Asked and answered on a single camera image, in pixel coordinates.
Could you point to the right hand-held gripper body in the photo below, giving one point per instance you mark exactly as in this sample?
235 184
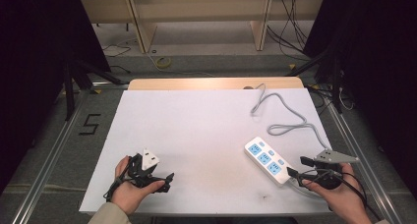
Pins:
329 171

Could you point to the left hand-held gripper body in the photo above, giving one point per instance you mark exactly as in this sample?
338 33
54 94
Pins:
141 170

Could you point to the white power strip blue sockets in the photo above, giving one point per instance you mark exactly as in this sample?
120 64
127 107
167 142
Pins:
267 160

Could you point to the person's left hand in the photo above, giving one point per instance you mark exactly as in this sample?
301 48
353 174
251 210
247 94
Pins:
131 193

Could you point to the person's right hand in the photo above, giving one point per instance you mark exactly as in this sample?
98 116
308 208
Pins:
341 197

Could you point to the black metal stand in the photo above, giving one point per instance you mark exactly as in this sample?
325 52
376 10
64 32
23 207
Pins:
77 83
327 73

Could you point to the yellow tape roll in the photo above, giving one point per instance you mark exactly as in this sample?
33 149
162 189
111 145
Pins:
163 62

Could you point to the black curtain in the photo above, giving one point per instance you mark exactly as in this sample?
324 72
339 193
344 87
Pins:
373 70
32 70

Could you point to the beige wooden shelf unit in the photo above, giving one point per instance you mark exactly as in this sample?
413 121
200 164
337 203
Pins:
203 17

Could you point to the aluminium floor rail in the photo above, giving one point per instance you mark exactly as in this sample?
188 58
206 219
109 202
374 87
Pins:
364 161
46 165

